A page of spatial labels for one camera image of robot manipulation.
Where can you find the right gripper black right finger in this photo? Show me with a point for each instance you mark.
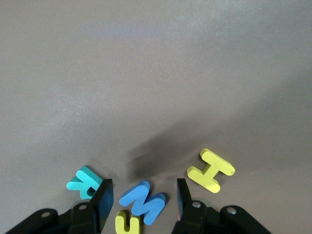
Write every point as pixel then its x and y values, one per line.
pixel 200 219

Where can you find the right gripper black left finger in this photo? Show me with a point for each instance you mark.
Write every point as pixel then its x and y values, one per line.
pixel 85 217

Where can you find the yellow small letter h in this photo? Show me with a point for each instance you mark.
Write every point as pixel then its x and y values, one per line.
pixel 122 223

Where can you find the teal capital letter R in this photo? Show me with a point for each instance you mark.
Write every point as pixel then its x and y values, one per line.
pixel 84 178

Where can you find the blue capital letter W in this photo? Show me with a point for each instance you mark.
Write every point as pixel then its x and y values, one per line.
pixel 146 207

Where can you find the yellow capital letter H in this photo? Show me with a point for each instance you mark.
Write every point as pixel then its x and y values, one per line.
pixel 210 170

